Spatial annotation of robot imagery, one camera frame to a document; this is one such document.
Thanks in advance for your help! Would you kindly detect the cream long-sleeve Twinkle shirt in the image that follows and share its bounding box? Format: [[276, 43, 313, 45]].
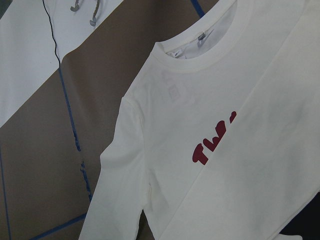
[[79, 0, 320, 240]]

